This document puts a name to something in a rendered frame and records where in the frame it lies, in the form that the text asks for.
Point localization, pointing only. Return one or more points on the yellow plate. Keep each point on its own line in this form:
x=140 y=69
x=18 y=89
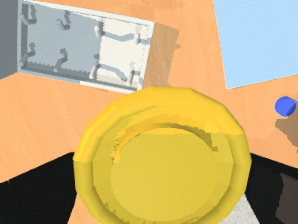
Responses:
x=162 y=155

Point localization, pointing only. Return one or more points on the light blue mat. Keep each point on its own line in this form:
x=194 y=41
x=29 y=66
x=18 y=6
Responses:
x=259 y=39

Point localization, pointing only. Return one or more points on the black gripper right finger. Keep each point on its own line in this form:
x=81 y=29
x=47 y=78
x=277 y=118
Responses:
x=272 y=191

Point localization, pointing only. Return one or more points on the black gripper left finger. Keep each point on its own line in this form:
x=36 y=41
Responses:
x=44 y=195

